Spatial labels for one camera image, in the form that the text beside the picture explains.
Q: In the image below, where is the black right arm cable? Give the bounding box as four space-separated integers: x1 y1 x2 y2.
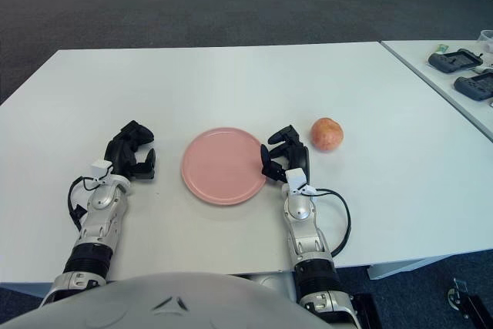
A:
307 188 352 257

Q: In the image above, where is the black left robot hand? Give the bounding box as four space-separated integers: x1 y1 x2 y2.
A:
102 119 158 182

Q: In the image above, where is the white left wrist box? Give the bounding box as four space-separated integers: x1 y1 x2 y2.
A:
92 159 112 182

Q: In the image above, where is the grey robot torso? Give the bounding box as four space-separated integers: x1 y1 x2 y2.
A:
0 271 336 329

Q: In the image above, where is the white table frame beam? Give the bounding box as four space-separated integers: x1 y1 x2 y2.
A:
367 255 455 280

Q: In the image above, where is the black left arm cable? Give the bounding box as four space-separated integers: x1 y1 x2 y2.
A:
68 176 116 230

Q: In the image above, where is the pink round plate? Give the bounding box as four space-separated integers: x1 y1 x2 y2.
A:
180 126 270 206

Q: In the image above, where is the grey handheld controller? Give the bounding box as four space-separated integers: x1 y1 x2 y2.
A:
453 70 493 102
428 48 483 75

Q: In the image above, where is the black wheeled stand base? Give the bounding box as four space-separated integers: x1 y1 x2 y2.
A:
446 277 493 329

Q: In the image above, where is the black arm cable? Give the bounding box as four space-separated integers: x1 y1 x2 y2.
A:
68 176 116 230
307 188 352 257

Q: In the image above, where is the red yellow apple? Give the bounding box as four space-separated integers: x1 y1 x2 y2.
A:
310 116 344 153

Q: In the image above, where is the clear plastic cup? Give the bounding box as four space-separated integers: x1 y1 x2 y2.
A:
478 30 493 52

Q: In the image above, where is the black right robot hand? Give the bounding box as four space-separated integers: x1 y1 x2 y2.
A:
260 123 311 183

